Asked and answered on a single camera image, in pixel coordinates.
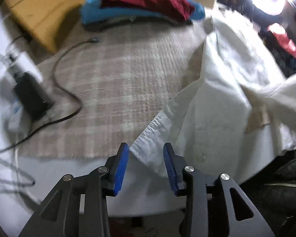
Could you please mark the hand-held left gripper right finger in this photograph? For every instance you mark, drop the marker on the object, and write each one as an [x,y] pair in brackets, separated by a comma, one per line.
[169,170]

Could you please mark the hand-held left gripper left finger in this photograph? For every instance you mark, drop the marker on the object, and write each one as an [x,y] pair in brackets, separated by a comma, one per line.
[122,170]

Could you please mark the white shirt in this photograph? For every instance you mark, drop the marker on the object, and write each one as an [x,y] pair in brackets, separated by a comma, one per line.
[212,103]

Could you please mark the pile of dark clothes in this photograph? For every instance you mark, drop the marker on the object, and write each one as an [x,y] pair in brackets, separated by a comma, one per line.
[286,64]

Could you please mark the black power adapter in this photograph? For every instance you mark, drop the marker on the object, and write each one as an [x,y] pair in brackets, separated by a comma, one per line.
[32,96]

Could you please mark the white power strip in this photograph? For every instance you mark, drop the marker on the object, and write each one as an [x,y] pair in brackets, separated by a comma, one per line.
[27,64]

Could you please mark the blue towel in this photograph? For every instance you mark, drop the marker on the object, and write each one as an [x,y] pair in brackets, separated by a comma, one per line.
[93,12]

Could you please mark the pink red garment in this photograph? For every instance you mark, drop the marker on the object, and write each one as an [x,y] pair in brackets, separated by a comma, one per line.
[283,39]

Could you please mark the pine wood board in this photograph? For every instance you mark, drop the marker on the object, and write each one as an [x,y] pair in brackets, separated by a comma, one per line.
[39,12]

